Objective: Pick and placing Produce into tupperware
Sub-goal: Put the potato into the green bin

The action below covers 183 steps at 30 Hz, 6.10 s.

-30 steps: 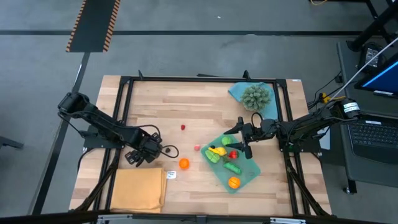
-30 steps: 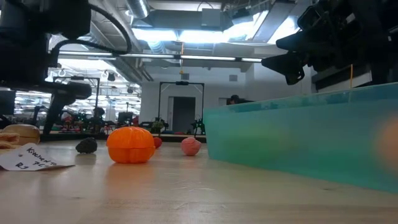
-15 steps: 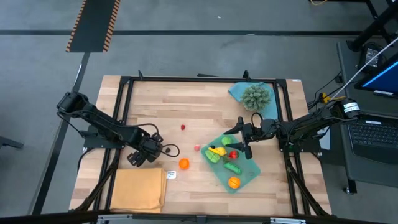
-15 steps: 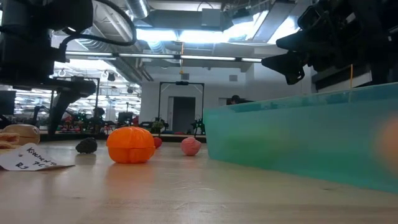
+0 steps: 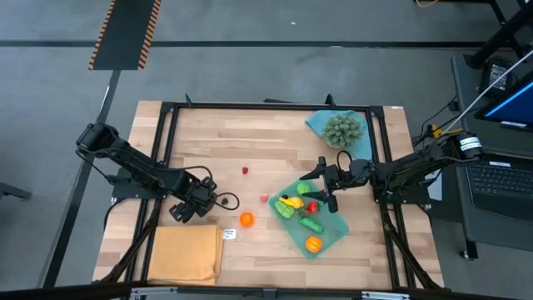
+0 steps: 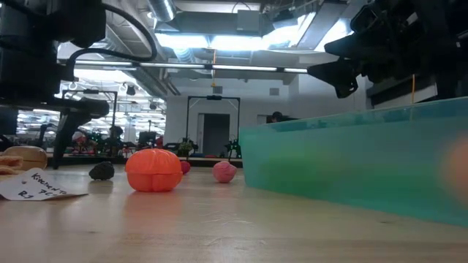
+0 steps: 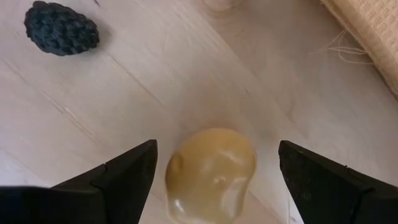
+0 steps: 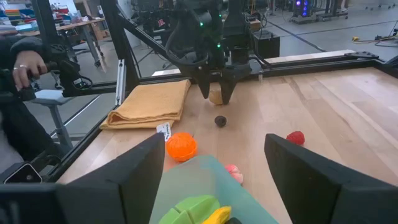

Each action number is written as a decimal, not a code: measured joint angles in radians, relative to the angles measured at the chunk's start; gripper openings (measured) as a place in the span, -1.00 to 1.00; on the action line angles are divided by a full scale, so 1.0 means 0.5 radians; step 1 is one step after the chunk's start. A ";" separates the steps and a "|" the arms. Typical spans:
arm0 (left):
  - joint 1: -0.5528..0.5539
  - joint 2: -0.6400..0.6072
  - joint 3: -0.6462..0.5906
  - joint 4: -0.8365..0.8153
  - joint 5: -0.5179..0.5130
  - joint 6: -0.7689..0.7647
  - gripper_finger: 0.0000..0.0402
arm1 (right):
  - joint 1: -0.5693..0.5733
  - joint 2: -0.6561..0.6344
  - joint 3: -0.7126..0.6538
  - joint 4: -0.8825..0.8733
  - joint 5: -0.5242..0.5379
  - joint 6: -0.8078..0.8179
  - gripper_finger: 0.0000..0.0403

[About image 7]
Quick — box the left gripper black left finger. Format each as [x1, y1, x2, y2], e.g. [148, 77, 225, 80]
[0, 139, 159, 224]

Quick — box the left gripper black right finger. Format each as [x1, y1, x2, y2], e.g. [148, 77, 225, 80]
[278, 139, 398, 224]

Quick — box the tan toy potato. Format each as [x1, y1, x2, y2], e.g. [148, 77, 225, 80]
[164, 127, 257, 224]

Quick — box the dark toy blackberry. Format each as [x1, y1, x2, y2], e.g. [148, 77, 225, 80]
[24, 1, 100, 57]

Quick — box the folded orange cloth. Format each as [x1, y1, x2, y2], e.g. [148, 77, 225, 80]
[310, 0, 398, 100]

